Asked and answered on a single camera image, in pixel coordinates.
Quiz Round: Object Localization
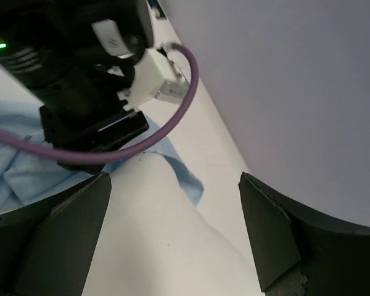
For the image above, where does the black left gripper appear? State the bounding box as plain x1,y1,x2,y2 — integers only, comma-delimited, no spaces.
0,0,157,173

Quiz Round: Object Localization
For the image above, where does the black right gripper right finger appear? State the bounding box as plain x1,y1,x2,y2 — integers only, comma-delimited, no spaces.
239,173,370,295

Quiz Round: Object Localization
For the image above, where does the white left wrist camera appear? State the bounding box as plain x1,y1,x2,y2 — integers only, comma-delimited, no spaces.
118,44,189,111

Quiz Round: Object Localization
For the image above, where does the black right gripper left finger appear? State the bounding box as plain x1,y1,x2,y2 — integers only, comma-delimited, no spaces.
0,173,112,295

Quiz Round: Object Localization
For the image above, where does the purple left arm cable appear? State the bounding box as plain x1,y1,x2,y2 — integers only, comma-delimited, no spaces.
0,43,200,165

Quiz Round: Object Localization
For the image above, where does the light blue pillowcase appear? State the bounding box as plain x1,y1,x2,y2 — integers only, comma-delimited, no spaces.
0,100,204,213

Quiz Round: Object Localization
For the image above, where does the white pillow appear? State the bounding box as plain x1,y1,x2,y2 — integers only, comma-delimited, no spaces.
83,154,259,295

